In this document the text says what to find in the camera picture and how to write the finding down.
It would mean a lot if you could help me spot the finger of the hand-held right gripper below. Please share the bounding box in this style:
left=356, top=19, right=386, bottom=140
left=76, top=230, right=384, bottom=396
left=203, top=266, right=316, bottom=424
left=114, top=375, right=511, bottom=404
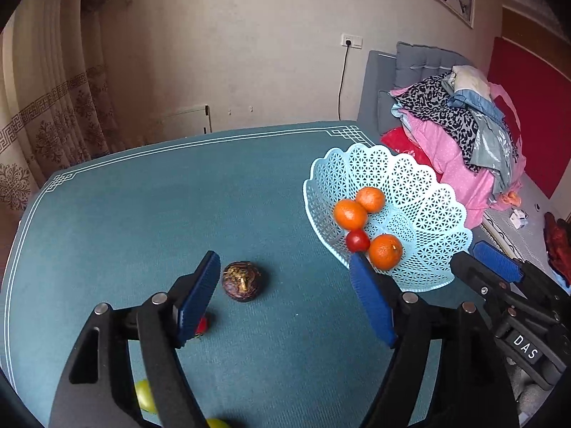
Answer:
left=450, top=252, right=514, bottom=317
left=473, top=241, right=567, bottom=304

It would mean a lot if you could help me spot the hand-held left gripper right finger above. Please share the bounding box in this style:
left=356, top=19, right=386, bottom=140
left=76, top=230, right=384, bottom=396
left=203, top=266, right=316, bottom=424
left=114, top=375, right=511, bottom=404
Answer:
left=349, top=253, right=520, bottom=428

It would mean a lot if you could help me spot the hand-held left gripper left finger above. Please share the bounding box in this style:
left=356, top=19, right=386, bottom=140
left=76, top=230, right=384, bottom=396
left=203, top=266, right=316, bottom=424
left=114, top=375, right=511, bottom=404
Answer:
left=48, top=250, right=222, bottom=428

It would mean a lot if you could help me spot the dark wrinkled passion fruit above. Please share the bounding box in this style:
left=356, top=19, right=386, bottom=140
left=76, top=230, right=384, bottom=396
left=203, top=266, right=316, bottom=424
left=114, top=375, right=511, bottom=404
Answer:
left=222, top=261, right=262, bottom=303

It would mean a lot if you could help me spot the orange mandarin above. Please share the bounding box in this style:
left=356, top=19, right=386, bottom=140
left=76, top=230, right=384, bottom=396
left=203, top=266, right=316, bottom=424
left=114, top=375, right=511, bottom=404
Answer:
left=368, top=234, right=403, bottom=271
left=356, top=187, right=385, bottom=213
left=334, top=199, right=369, bottom=231

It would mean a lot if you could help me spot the light blue lattice plastic basket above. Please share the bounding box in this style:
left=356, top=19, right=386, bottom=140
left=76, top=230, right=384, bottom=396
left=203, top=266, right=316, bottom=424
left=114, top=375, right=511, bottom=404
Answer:
left=303, top=143, right=473, bottom=294

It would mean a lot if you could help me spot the green tomato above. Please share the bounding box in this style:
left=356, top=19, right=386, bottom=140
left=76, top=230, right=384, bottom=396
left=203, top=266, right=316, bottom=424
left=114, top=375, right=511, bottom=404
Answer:
left=135, top=379, right=158, bottom=414

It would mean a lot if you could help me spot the grey bed sheet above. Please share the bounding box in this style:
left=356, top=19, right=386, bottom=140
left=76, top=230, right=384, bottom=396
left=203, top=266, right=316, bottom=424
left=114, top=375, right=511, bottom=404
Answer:
left=482, top=174, right=571, bottom=277

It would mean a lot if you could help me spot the dark red object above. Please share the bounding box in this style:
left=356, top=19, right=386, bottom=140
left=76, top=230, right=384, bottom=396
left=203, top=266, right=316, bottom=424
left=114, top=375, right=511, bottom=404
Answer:
left=543, top=212, right=571, bottom=286

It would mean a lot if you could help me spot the teal tablecloth with white border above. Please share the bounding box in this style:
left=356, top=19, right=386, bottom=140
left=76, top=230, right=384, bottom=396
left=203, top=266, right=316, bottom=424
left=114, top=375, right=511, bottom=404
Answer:
left=0, top=120, right=491, bottom=428

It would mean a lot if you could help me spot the pink dotted cloth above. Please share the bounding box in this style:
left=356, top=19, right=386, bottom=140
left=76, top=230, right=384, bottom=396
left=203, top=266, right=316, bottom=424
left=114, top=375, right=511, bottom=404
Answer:
left=399, top=109, right=522, bottom=219

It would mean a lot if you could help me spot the light blue garment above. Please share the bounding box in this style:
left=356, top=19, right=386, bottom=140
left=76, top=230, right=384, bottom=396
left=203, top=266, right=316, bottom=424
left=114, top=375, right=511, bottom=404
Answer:
left=448, top=87, right=518, bottom=192

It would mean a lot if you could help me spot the red padded headboard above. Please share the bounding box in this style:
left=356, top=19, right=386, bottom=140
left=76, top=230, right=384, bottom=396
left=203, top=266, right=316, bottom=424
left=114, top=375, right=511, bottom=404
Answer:
left=486, top=36, right=571, bottom=199

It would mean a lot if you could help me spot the red patterned cloth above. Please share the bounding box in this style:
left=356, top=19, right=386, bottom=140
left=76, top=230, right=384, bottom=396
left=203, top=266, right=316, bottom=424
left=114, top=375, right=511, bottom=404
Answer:
left=380, top=127, right=435, bottom=165

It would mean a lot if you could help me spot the leopard print cloth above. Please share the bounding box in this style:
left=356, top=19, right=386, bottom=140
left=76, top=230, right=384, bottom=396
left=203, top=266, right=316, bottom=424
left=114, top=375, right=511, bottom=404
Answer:
left=393, top=73, right=518, bottom=172

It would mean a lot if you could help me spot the cream white garment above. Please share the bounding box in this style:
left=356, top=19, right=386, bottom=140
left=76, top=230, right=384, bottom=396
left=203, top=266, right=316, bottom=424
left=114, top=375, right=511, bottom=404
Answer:
left=448, top=65, right=491, bottom=96

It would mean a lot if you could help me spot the grey upholstered sofa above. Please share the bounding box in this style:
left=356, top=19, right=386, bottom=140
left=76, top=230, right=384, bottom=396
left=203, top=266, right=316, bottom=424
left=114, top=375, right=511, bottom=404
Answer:
left=357, top=41, right=474, bottom=137

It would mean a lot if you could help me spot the beige patterned curtain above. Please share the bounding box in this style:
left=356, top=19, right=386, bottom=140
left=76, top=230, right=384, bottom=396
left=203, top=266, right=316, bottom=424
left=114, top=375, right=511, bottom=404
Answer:
left=0, top=0, right=155, bottom=250

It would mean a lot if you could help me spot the black power cable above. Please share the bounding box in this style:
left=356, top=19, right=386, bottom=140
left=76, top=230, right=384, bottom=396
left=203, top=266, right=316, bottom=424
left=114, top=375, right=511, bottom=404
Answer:
left=337, top=45, right=351, bottom=121

